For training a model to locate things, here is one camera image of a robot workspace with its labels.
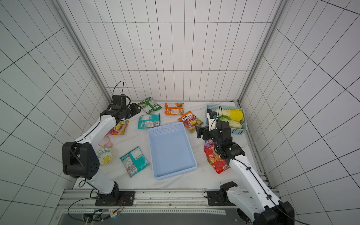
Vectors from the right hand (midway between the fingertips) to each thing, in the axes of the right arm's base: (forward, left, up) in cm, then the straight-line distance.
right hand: (197, 125), depth 78 cm
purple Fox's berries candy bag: (-1, -9, -21) cm, 22 cm away
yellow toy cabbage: (+21, -28, -14) cm, 38 cm away
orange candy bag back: (+28, +18, -19) cm, 38 cm away
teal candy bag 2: (-16, +38, -20) cm, 46 cm away
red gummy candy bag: (-15, -13, -18) cm, 27 cm away
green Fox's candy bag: (+30, +39, -19) cm, 53 cm away
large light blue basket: (-8, +16, -22) cm, 28 cm away
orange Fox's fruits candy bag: (+17, +4, -20) cm, 26 cm away
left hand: (+11, +39, -3) cm, 41 cm away
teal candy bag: (+15, +35, -19) cm, 43 cm away
